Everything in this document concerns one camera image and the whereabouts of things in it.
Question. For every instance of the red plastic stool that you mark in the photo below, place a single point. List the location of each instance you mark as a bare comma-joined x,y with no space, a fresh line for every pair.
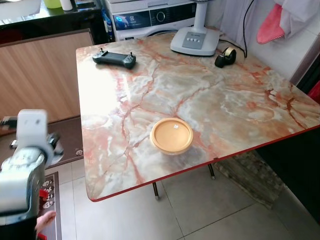
44,192

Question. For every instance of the red hanging cloth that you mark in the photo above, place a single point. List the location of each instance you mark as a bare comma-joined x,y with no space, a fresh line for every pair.
315,92

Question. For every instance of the wooden cabinet black top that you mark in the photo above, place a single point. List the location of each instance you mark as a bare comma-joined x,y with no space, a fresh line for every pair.
45,75

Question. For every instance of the person bare foot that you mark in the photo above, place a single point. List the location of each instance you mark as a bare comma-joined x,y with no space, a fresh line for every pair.
46,221

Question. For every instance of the black handheld controller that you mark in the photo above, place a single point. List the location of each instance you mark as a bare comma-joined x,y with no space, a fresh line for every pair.
115,59

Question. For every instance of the grey egg tray stack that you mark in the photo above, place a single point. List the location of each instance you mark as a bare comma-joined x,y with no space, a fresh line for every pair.
250,175

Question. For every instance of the orange round bowl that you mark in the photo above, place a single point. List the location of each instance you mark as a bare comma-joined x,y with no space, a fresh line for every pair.
171,136

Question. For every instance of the blue bottle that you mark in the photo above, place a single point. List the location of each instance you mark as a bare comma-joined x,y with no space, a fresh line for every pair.
107,27

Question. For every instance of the marble pattern table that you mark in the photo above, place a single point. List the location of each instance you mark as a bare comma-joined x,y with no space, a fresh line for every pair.
225,100

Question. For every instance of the white hanging cloth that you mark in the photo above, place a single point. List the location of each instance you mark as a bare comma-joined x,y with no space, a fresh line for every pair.
300,15

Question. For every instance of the white bottle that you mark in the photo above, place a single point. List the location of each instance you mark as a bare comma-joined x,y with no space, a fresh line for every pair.
66,5

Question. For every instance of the green cup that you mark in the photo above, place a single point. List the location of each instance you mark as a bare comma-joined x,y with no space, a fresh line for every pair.
52,4

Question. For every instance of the black tape dispenser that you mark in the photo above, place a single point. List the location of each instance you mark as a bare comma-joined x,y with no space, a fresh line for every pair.
223,60

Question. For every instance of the white washing machine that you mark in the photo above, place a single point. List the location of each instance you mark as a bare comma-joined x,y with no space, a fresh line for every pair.
150,20

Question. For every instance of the grey standing fan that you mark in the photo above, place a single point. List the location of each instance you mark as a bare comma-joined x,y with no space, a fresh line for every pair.
195,40

